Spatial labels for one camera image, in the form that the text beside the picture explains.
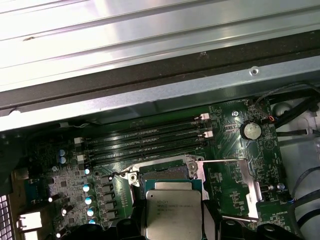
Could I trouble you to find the round coin battery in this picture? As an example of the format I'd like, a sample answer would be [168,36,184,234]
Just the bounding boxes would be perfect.
[239,119,262,141]

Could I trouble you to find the silver rear port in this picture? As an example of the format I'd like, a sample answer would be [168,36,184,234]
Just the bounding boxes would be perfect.
[18,211,42,233]

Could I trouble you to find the CPU socket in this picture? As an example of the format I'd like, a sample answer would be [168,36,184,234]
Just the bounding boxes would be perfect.
[121,152,210,218]

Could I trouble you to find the thin fan wire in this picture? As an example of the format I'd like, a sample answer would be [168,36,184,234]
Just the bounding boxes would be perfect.
[252,82,320,123]

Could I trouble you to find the green motherboard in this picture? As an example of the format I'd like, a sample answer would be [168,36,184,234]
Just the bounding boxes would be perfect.
[12,98,281,240]

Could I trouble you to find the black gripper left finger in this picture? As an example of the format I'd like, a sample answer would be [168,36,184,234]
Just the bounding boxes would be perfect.
[74,197,148,240]

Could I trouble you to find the internal USB port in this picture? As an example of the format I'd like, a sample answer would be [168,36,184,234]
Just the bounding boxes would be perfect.
[258,182,275,202]

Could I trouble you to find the thin white wire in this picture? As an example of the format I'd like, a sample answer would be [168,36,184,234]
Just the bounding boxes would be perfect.
[59,121,89,129]

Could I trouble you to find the silver green CPU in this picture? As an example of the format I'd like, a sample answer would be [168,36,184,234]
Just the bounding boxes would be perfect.
[143,178,205,240]

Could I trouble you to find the black silver PC case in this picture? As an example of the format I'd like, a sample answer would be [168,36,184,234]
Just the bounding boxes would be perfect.
[0,29,320,240]

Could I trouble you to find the grey power choke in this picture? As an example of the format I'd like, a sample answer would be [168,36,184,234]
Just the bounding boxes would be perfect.
[99,192,118,203]
[101,202,118,212]
[98,183,117,193]
[102,211,119,221]
[96,174,114,184]

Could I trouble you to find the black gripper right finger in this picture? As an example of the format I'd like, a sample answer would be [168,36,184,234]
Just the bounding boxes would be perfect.
[201,199,301,240]

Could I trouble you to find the blue serial port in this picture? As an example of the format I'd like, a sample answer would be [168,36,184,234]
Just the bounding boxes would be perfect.
[23,178,49,209]

